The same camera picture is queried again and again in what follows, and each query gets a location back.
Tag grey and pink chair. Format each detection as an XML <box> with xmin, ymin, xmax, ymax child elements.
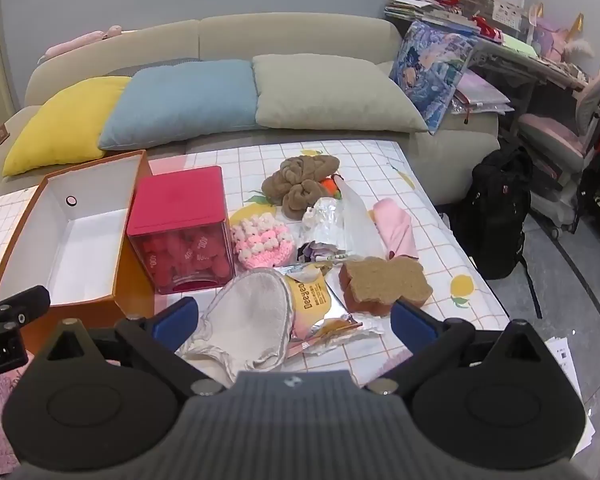
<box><xmin>517</xmin><ymin>67</ymin><xmax>600</xmax><ymax>233</ymax></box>

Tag purple soft item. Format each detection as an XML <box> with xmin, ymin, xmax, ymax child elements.
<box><xmin>297</xmin><ymin>242</ymin><xmax>348</xmax><ymax>266</ymax></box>

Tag pink cloth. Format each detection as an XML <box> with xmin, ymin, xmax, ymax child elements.
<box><xmin>371</xmin><ymin>198</ymin><xmax>421</xmax><ymax>261</ymax></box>

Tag beige sofa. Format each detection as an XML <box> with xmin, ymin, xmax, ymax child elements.
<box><xmin>0</xmin><ymin>14</ymin><xmax>503</xmax><ymax>206</ymax></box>

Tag yellow snack packet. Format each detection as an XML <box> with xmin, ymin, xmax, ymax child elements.
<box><xmin>280</xmin><ymin>262</ymin><xmax>388</xmax><ymax>356</ymax></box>

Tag green folder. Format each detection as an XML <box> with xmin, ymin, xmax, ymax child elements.
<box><xmin>500</xmin><ymin>32</ymin><xmax>541</xmax><ymax>56</ymax></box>

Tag purple unicorn plush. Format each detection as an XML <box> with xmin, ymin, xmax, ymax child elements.
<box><xmin>532</xmin><ymin>2</ymin><xmax>596</xmax><ymax>61</ymax></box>

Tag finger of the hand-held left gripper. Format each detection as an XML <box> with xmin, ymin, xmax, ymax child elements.
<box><xmin>0</xmin><ymin>285</ymin><xmax>51</xmax><ymax>335</ymax></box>

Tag blue cartoon-print pillow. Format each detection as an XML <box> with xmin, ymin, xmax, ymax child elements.
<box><xmin>389</xmin><ymin>20</ymin><xmax>481</xmax><ymax>135</ymax></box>

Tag clear box with red lid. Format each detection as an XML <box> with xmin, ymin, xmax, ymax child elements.
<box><xmin>126</xmin><ymin>165</ymin><xmax>237</xmax><ymax>295</ymax></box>

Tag black backpack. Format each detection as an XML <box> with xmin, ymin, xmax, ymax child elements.
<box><xmin>450</xmin><ymin>146</ymin><xmax>536</xmax><ymax>318</ymax></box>

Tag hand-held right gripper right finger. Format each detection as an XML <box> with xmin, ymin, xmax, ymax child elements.
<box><xmin>362</xmin><ymin>299</ymin><xmax>562</xmax><ymax>396</ymax></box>

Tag yellow pillow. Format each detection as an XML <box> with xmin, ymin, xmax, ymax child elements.
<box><xmin>2</xmin><ymin>76</ymin><xmax>131</xmax><ymax>177</ymax></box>

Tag white paper sheets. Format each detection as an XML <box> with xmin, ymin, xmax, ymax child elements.
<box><xmin>545</xmin><ymin>335</ymin><xmax>596</xmax><ymax>456</ymax></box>

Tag orange soft toy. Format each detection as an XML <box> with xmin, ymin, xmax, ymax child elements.
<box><xmin>320</xmin><ymin>174</ymin><xmax>343</xmax><ymax>200</ymax></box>

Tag clear plastic bag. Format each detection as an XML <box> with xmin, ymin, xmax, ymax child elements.
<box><xmin>301</xmin><ymin>179</ymin><xmax>387</xmax><ymax>263</ymax></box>

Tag brown toast-shaped sponge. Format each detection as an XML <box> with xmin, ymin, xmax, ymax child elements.
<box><xmin>339</xmin><ymin>256</ymin><xmax>435</xmax><ymax>317</ymax></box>

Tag grey desk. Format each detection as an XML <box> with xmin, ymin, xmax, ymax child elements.
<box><xmin>460</xmin><ymin>35</ymin><xmax>588</xmax><ymax>111</ymax></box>

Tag pink folders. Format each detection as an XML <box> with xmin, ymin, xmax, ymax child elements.
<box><xmin>450</xmin><ymin>70</ymin><xmax>515</xmax><ymax>116</ymax></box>

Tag pink plush toy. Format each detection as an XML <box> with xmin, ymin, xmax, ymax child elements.
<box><xmin>45</xmin><ymin>25</ymin><xmax>123</xmax><ymax>58</ymax></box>

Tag stack of books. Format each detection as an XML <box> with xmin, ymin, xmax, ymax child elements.
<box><xmin>385</xmin><ymin>0</ymin><xmax>476</xmax><ymax>23</ymax></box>

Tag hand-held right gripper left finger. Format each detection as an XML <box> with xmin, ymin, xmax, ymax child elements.
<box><xmin>30</xmin><ymin>296</ymin><xmax>228</xmax><ymax>396</ymax></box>

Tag orange cardboard box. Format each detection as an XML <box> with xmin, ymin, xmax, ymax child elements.
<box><xmin>0</xmin><ymin>149</ymin><xmax>156</xmax><ymax>361</ymax></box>

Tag white cloth mitt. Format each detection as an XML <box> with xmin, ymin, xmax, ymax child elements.
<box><xmin>177</xmin><ymin>267</ymin><xmax>293</xmax><ymax>386</ymax></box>

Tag pink crocheted pouch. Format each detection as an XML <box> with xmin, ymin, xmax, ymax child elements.
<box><xmin>230</xmin><ymin>212</ymin><xmax>295</xmax><ymax>272</ymax></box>

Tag beige pillow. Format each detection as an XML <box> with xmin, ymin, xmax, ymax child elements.
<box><xmin>252</xmin><ymin>53</ymin><xmax>429</xmax><ymax>133</ymax></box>

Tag checked lemon-print tablecloth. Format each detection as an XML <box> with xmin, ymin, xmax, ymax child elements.
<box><xmin>0</xmin><ymin>139</ymin><xmax>511</xmax><ymax>391</ymax></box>

